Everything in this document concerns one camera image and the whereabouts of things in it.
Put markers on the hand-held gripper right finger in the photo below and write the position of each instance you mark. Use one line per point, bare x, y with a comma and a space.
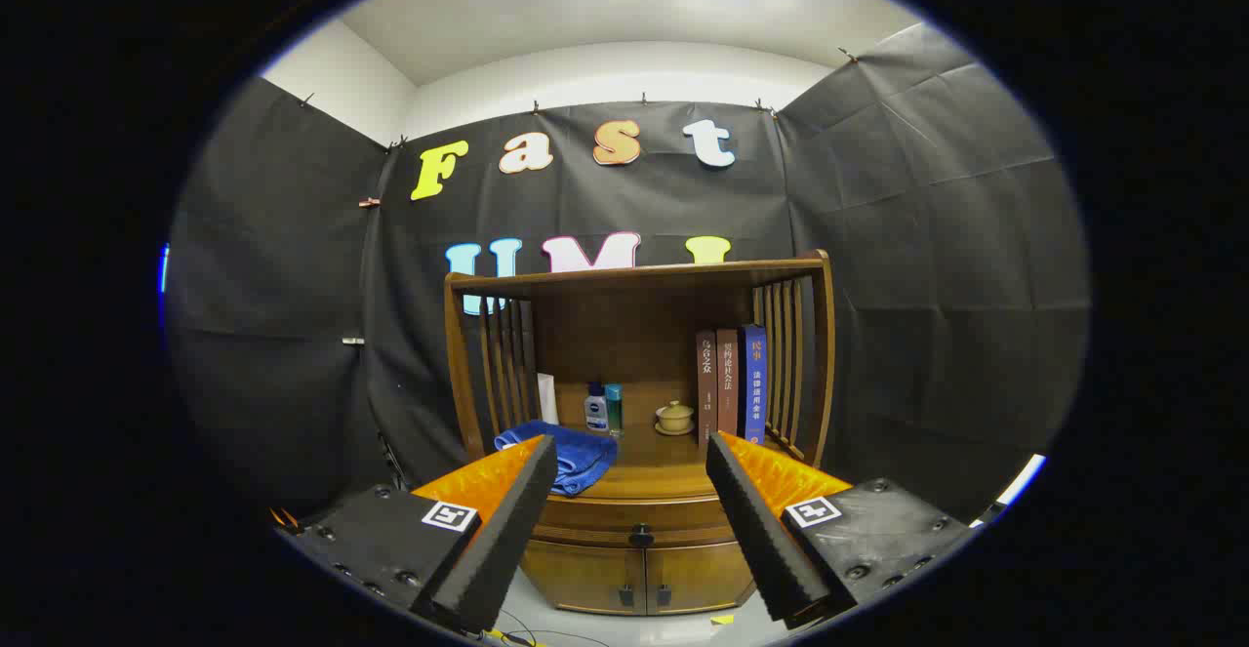
761, 540

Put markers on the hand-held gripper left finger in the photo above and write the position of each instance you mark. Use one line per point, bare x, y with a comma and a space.
507, 540

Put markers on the wooden drawer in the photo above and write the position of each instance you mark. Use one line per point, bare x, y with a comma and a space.
605, 520

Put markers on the wooden cabinet door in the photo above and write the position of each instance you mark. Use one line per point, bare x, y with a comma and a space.
585, 574
698, 574

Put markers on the wooden countertop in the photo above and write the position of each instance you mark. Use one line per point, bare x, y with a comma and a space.
654, 471

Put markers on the wooden cabinet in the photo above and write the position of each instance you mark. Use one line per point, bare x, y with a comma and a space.
624, 335

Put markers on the folded blue towel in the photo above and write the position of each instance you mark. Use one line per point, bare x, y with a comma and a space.
585, 457

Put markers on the white tube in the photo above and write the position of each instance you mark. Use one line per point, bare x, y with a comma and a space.
547, 398

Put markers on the beige lidded teacup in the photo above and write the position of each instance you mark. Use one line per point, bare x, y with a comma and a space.
674, 418

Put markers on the white lotion bottle blue cap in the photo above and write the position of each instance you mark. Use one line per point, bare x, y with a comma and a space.
596, 415

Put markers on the blue book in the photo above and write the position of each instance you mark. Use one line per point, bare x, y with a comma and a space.
754, 384

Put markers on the reddish brown book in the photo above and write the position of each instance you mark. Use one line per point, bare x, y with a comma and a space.
728, 384

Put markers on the dark brown book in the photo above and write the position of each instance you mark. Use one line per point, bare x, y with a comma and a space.
706, 384

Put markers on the teal glass bottle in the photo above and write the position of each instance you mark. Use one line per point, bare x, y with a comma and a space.
614, 408

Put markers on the white metal frame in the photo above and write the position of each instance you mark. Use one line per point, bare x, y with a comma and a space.
1015, 486

